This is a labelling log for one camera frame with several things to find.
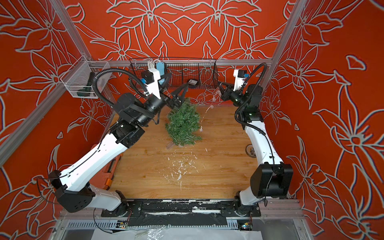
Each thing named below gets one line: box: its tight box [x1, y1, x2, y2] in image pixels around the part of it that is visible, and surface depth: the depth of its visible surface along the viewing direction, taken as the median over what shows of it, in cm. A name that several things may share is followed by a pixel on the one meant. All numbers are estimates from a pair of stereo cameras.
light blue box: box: [156, 62, 166, 86], surface depth 91 cm
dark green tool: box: [77, 72, 95, 97], surface depth 83 cm
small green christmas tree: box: [165, 97, 203, 147], surface depth 77 cm
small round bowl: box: [245, 144, 257, 158], surface depth 94 cm
